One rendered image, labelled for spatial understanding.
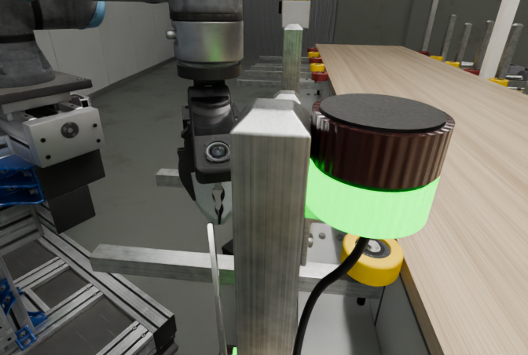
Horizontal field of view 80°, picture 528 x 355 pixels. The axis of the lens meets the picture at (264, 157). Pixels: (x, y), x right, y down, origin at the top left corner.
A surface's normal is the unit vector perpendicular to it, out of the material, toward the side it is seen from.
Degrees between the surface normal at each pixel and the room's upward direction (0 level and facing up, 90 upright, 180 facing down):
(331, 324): 0
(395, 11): 90
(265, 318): 90
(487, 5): 90
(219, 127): 30
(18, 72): 72
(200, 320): 0
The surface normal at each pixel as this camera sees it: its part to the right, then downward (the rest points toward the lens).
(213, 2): 0.33, 0.41
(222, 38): 0.54, 0.38
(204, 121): 0.13, -0.57
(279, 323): -0.10, 0.43
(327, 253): 0.02, -0.90
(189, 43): -0.31, 0.41
